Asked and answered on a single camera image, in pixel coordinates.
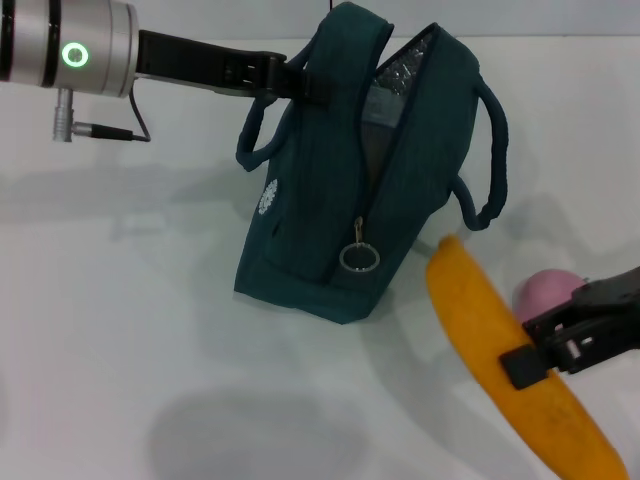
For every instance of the pink peach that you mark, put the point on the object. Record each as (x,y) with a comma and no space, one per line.
(545,290)

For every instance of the yellow banana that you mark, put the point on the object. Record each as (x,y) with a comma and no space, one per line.
(475,315)

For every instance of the dark teal fabric bag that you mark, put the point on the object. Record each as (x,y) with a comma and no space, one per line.
(310,200)

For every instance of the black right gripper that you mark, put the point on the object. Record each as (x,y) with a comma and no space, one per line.
(605,315)

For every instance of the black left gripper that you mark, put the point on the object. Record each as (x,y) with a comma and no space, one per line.
(190,55)

